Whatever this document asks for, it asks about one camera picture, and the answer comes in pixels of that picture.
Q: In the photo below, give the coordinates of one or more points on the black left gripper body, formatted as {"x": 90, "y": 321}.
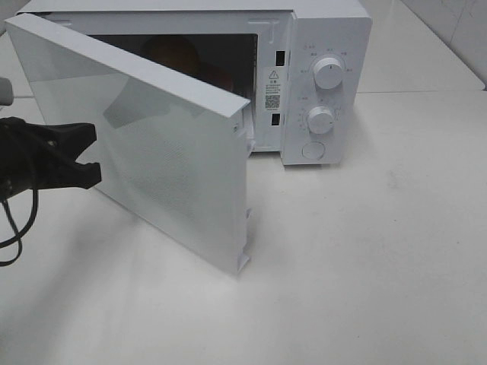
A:
{"x": 27, "y": 156}

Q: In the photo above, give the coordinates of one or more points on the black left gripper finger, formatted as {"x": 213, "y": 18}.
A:
{"x": 73, "y": 139}
{"x": 78, "y": 175}

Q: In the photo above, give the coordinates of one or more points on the white microwave door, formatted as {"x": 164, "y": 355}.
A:
{"x": 172, "y": 149}

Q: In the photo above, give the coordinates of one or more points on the burger with lettuce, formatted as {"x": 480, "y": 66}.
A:
{"x": 173, "y": 51}

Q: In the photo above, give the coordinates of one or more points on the pink round plate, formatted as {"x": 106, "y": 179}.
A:
{"x": 218, "y": 77}

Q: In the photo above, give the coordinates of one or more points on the round white door button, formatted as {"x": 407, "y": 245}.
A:
{"x": 314, "y": 150}

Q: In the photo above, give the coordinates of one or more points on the white microwave knob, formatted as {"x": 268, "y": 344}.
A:
{"x": 320, "y": 120}
{"x": 328, "y": 72}

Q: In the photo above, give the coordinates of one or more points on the white microwave oven body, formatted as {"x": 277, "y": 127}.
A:
{"x": 268, "y": 47}

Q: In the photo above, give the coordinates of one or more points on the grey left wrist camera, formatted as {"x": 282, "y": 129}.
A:
{"x": 6, "y": 92}

